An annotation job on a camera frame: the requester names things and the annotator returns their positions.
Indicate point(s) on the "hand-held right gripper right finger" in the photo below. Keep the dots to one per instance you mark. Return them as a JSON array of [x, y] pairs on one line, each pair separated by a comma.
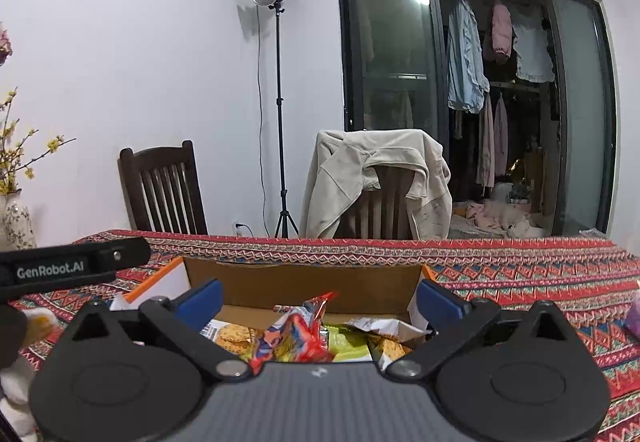
[[440, 304]]

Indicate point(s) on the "red colourful snack packet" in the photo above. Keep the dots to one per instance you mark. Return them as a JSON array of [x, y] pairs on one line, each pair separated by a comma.
[[295, 342]]

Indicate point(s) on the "beige jacket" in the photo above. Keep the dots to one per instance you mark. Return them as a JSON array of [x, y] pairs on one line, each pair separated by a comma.
[[345, 166]]

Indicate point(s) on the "wooden chair under jacket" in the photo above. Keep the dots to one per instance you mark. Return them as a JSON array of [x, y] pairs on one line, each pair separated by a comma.
[[385, 202]]

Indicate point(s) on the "mauve hanging garment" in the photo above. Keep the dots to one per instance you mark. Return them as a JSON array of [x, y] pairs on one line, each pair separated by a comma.
[[501, 136]]

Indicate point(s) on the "wall outlet with plug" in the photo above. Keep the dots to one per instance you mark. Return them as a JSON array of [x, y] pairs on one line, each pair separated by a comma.
[[239, 227]]

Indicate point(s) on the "white and yellow plush toy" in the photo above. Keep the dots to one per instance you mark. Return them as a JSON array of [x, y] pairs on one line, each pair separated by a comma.
[[15, 387]]

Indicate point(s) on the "yellow flower branches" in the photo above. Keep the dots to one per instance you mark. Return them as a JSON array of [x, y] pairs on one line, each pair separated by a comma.
[[54, 145]]

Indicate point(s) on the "green snack packet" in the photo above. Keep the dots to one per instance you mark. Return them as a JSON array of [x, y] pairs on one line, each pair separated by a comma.
[[345, 344]]

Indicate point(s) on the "pile of clothes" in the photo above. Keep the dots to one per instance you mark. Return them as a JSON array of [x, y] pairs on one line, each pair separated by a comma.
[[500, 217]]

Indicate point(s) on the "red patterned tablecloth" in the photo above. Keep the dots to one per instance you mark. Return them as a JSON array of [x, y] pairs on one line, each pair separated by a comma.
[[525, 282]]

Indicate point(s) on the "light blue hanging shirt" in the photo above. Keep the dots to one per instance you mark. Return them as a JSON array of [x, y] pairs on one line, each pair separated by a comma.
[[465, 56]]

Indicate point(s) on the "pink flowers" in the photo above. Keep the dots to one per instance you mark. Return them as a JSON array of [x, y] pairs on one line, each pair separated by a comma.
[[4, 46]]

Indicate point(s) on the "cardboard box with orange rim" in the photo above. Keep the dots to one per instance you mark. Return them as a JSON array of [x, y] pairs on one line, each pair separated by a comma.
[[300, 282]]

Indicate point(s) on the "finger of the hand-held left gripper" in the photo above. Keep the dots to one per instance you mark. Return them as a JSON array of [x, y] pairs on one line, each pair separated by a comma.
[[110, 254]]

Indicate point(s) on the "purple plastic bag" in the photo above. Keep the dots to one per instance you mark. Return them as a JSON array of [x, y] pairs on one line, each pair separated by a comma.
[[635, 317]]

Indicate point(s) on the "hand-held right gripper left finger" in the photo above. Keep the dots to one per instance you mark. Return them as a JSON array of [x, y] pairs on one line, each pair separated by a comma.
[[200, 304]]

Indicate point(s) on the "white crumpled snack packet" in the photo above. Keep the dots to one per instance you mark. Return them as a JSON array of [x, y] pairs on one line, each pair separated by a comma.
[[395, 328]]

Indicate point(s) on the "pale pink hanging dress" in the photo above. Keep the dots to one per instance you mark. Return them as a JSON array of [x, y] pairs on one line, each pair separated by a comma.
[[485, 146]]

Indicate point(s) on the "white floral vase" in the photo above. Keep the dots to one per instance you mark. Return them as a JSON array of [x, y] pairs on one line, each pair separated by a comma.
[[17, 222]]

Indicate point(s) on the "cracker print snack packet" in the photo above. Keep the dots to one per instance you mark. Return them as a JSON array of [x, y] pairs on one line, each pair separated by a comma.
[[232, 337], [392, 351]]

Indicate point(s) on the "white ruffled hanging top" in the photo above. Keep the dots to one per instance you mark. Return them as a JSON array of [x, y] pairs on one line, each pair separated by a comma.
[[532, 51]]

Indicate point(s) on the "dark wooden chair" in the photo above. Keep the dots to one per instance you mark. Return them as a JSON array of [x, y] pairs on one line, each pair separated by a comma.
[[160, 156]]

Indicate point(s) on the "pink hanging garment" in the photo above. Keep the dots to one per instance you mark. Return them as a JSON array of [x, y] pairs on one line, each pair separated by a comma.
[[501, 31]]

